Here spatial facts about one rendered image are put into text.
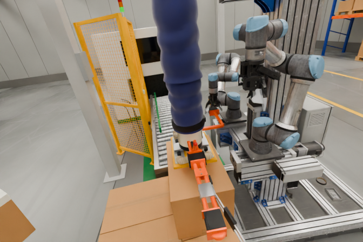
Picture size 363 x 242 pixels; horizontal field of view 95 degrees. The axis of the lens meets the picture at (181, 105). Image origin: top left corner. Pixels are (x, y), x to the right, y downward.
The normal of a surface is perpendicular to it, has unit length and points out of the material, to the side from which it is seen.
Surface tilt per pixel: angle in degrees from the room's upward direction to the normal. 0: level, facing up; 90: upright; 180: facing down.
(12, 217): 90
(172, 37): 72
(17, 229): 90
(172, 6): 80
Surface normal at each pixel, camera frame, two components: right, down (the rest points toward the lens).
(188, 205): 0.13, 0.40
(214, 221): -0.11, -0.90
